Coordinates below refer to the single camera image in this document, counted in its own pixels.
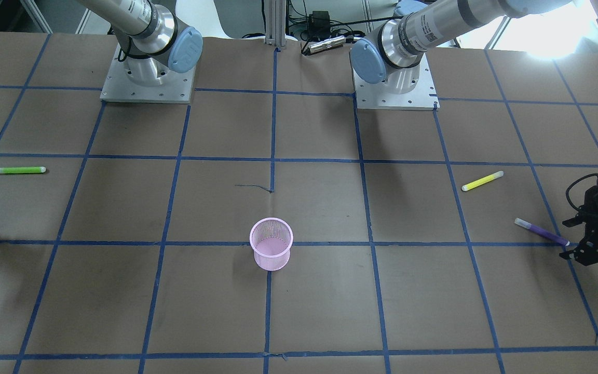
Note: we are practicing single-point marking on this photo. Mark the purple marker pen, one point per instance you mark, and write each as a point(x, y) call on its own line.
point(542, 232)

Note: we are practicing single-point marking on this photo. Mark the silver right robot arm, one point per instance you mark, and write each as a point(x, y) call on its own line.
point(157, 52)

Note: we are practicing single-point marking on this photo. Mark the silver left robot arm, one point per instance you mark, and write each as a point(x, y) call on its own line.
point(400, 44)

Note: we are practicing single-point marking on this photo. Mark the pink mesh pen cup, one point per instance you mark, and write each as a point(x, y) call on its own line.
point(271, 241)

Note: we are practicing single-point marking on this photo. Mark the green highlighter pen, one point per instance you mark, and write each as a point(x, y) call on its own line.
point(22, 170)

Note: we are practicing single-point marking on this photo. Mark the yellow highlighter pen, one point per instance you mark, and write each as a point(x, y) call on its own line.
point(482, 181)

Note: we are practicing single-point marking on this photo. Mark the silver metal cylinder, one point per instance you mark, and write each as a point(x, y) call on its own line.
point(320, 46)

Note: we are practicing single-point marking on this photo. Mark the black power adapter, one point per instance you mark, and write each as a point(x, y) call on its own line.
point(319, 21)

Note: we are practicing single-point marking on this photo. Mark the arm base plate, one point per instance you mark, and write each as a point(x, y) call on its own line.
point(145, 81)
point(402, 89)

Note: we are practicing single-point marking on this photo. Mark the aluminium frame post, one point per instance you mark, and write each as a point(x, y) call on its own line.
point(275, 17)

